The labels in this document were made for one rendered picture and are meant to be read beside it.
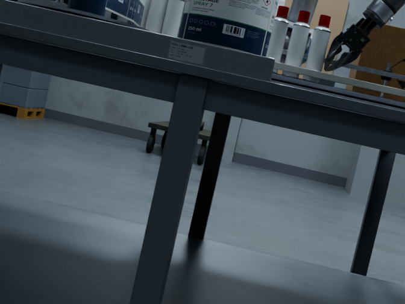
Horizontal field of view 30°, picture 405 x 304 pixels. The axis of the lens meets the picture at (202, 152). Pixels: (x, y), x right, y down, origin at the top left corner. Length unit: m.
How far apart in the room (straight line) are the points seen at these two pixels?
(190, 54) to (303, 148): 7.76
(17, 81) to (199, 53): 7.53
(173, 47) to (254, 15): 0.19
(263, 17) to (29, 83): 7.45
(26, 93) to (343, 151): 3.82
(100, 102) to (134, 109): 0.44
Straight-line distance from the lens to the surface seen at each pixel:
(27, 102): 9.02
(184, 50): 1.57
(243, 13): 1.61
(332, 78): 2.30
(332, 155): 9.30
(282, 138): 9.29
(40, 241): 2.40
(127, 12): 1.94
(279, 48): 2.32
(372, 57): 2.53
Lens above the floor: 0.79
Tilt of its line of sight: 5 degrees down
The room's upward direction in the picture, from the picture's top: 13 degrees clockwise
